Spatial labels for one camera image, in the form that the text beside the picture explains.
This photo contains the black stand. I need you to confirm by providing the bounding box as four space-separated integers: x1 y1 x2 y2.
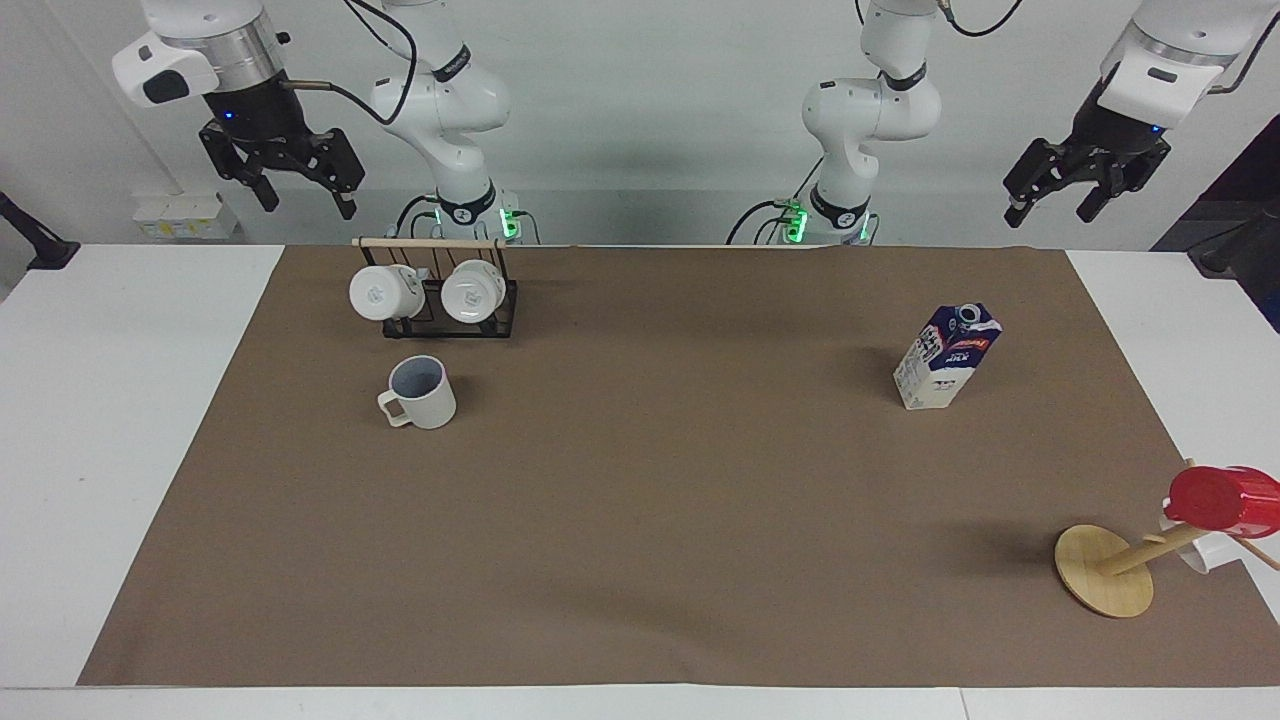
0 190 82 273
1150 115 1280 335

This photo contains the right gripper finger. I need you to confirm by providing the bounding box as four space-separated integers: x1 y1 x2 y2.
290 128 367 221
198 120 281 213

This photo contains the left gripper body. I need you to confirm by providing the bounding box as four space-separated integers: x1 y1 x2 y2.
1068 78 1173 165

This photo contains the red cup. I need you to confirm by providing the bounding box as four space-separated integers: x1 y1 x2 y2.
1164 465 1280 540

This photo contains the blue and white milk carton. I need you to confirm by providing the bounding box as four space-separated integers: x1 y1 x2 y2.
892 302 1005 412

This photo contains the clear white cup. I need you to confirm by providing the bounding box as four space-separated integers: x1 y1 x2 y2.
1158 514 1243 577

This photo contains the wooden mug tree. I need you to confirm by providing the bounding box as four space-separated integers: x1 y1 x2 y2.
1054 457 1280 620

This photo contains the black wire cup rack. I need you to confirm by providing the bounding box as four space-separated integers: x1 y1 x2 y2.
352 236 520 342

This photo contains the black cable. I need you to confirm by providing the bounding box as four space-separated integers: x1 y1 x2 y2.
396 192 443 247
935 0 1027 40
283 0 420 128
1205 34 1277 97
726 155 831 247

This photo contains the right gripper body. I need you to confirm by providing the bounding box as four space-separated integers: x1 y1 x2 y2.
203 72 313 153

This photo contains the grey mug with handle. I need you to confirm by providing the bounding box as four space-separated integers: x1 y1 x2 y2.
376 354 458 431

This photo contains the tissue box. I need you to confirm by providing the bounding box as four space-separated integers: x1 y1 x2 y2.
132 191 242 242

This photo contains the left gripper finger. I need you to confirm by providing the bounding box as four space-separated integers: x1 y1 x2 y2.
1003 138 1089 229
1074 148 1169 225

